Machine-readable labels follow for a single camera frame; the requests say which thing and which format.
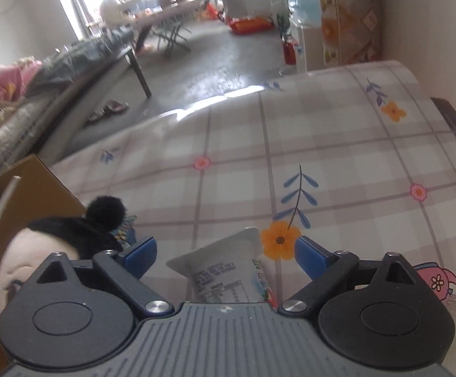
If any white water dispenser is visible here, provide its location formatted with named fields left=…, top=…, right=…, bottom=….
left=291, top=21, right=325, bottom=73

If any small bicycle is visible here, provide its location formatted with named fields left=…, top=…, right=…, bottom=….
left=202, top=0, right=223, bottom=20

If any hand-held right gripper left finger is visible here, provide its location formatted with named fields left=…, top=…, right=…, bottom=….
left=23, top=236, right=174, bottom=317

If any plaid floral tablecloth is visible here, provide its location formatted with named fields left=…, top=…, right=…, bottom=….
left=51, top=59, right=456, bottom=377

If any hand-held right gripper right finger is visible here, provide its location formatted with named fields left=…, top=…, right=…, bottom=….
left=277, top=236, right=423, bottom=318

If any black haired plush doll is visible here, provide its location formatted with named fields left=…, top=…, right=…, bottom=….
left=0, top=194, right=128, bottom=315

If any wooden dining table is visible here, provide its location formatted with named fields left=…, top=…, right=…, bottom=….
left=120, top=0, right=209, bottom=53

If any pink blanket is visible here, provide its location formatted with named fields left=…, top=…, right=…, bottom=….
left=0, top=61, right=42, bottom=105

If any red bottle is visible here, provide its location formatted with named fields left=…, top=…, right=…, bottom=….
left=282, top=35, right=298, bottom=65

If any folding chair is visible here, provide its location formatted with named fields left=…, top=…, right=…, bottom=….
left=155, top=21, right=193, bottom=57

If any red snack bag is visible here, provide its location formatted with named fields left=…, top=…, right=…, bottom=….
left=228, top=16, right=275, bottom=34

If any white milk pouch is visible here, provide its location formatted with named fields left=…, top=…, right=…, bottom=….
left=166, top=227, right=278, bottom=305

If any dark grey blanket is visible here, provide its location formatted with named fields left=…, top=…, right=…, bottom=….
left=25, top=27, right=134, bottom=97

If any brown cardboard box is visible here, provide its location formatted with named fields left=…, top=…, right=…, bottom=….
left=0, top=153, right=87, bottom=377

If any patterned cabinet cover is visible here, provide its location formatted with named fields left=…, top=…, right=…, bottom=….
left=314, top=0, right=382, bottom=65

